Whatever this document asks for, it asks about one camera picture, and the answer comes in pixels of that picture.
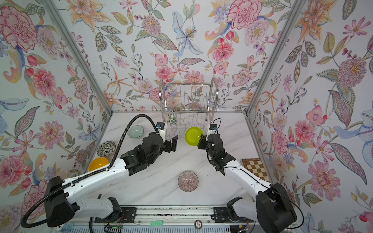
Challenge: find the lime green plastic bowl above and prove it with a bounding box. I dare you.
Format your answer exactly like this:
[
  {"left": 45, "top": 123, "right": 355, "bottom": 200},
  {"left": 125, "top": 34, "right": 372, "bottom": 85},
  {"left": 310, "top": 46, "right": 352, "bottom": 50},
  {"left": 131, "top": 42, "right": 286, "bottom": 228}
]
[{"left": 185, "top": 126, "right": 204, "bottom": 147}]

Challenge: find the green leaf pattern bowl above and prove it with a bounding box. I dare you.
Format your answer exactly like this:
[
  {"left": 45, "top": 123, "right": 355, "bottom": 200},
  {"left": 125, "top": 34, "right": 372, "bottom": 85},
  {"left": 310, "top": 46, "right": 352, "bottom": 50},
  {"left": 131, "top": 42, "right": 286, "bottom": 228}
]
[{"left": 168, "top": 114, "right": 177, "bottom": 125}]

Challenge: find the silver wire dish rack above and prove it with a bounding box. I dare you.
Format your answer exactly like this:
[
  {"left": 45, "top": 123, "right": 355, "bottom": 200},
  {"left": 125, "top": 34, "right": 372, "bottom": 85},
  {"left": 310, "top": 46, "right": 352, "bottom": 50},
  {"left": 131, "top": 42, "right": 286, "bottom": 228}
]
[{"left": 159, "top": 78, "right": 220, "bottom": 140}]

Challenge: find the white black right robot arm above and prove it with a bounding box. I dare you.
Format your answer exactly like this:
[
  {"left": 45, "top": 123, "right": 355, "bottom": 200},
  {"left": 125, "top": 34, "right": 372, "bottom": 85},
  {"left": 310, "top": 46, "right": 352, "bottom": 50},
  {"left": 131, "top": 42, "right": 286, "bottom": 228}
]
[{"left": 197, "top": 134, "right": 297, "bottom": 233}]

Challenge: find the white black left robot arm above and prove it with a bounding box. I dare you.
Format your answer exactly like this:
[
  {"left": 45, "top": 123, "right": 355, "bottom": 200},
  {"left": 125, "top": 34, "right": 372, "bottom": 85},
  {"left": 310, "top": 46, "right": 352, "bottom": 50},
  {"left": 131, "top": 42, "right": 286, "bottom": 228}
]
[{"left": 44, "top": 133, "right": 178, "bottom": 228}]

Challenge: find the pale green celadon bowl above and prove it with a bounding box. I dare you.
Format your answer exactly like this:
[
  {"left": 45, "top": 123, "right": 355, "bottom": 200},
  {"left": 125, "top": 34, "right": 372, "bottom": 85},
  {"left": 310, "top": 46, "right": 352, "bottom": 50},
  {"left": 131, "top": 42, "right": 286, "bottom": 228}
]
[{"left": 127, "top": 125, "right": 144, "bottom": 139}]

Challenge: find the wooden checkerboard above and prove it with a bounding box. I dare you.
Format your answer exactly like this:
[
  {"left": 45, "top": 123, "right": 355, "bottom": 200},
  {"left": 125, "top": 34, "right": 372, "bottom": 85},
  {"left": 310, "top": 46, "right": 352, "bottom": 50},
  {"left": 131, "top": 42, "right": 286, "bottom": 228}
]
[{"left": 241, "top": 158, "right": 271, "bottom": 182}]

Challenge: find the pink striped bowl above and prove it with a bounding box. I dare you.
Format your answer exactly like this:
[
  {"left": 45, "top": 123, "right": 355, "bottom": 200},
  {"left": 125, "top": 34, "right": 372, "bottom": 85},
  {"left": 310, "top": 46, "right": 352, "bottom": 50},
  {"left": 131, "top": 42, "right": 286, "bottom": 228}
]
[{"left": 178, "top": 171, "right": 199, "bottom": 192}]

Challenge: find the black white patterned bowl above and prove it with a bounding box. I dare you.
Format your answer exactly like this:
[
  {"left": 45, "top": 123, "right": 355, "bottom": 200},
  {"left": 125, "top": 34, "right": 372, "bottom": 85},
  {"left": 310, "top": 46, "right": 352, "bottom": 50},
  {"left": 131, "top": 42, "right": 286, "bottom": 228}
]
[{"left": 96, "top": 141, "right": 116, "bottom": 157}]

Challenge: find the yellow plastic bowl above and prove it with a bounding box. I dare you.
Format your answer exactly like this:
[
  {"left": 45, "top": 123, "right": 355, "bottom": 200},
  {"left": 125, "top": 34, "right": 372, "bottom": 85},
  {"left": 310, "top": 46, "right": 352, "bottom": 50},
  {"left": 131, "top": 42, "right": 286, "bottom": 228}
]
[{"left": 88, "top": 157, "right": 109, "bottom": 172}]

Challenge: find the green connector block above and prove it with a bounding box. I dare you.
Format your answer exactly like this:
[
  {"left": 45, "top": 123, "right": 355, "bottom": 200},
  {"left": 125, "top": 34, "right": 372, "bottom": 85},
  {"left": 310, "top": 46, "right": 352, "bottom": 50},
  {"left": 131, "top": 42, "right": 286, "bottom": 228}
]
[{"left": 150, "top": 220, "right": 163, "bottom": 227}]

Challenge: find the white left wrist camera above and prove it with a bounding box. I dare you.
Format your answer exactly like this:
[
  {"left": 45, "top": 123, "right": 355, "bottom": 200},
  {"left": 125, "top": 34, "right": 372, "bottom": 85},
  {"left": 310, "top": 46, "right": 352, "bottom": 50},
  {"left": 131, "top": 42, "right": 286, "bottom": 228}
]
[{"left": 156, "top": 121, "right": 166, "bottom": 142}]

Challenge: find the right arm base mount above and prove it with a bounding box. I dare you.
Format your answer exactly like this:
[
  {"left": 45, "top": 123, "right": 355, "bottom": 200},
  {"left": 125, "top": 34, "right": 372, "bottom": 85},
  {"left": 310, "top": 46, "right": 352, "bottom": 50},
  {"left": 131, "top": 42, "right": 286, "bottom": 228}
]
[{"left": 210, "top": 206, "right": 254, "bottom": 224}]

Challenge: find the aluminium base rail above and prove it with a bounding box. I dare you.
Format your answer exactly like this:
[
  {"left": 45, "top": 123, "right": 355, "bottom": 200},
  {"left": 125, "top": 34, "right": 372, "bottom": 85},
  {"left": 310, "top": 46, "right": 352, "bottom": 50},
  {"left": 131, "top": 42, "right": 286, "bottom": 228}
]
[{"left": 58, "top": 204, "right": 298, "bottom": 226}]

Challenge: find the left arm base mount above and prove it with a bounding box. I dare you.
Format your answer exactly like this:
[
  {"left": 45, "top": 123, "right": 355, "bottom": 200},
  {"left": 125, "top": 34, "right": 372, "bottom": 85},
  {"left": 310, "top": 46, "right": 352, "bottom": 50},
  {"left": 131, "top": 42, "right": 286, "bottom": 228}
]
[{"left": 94, "top": 207, "right": 137, "bottom": 223}]

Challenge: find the black corrugated left cable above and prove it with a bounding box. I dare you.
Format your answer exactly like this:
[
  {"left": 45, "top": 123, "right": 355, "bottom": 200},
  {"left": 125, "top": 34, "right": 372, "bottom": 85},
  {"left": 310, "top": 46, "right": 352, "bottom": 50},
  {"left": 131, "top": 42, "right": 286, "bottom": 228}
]
[{"left": 20, "top": 114, "right": 159, "bottom": 229}]

